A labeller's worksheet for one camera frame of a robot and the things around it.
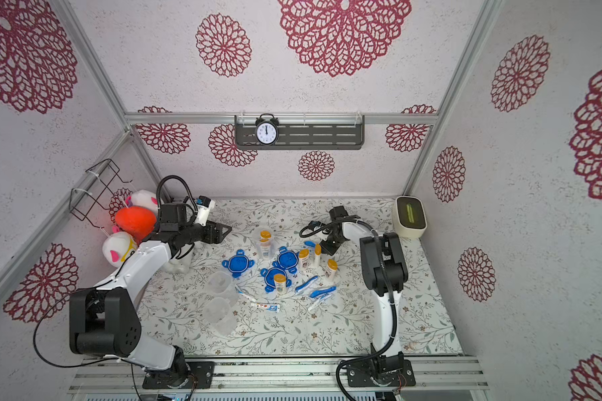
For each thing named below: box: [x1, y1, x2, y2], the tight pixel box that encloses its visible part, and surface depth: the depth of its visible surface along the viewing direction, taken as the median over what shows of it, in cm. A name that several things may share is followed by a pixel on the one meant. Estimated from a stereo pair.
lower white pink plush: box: [102, 231, 138, 268], surface depth 81 cm
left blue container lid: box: [221, 248, 256, 279], surface depth 100 cm
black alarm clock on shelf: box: [255, 112, 280, 147], surface depth 92 cm
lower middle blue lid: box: [260, 267, 292, 293], surface depth 96 cm
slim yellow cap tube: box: [260, 241, 271, 260], surface depth 96 cm
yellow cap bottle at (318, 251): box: [314, 243, 322, 268], surface depth 92 cm
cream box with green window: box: [394, 195, 429, 238], surface depth 109 cm
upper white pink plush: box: [125, 189, 159, 218], surface depth 97 cm
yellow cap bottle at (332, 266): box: [326, 258, 339, 281], surface depth 91 cm
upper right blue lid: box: [271, 245, 300, 275], surface depth 102 cm
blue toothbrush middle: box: [309, 285, 337, 299], surface depth 92 cm
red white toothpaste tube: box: [255, 302, 281, 312], surface depth 88 cm
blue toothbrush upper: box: [295, 275, 319, 294], surface depth 94 cm
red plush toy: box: [114, 205, 157, 247], surface depth 90 cm
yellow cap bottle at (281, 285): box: [273, 273, 287, 296], surface depth 87 cm
